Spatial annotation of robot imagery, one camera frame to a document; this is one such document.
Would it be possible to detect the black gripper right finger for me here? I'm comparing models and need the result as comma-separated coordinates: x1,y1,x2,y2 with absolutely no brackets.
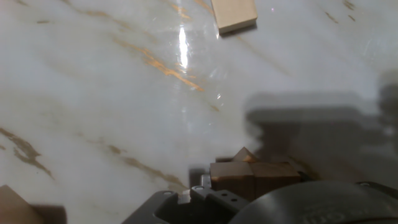
298,170,315,182

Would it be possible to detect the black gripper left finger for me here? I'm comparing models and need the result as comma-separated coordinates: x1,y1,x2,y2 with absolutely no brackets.
121,174,249,224

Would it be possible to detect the white marble pattern sheet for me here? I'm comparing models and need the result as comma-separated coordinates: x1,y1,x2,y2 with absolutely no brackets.
0,0,398,224

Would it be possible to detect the medium wooden cube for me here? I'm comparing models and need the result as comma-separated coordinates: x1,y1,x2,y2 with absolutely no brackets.
0,184,46,224

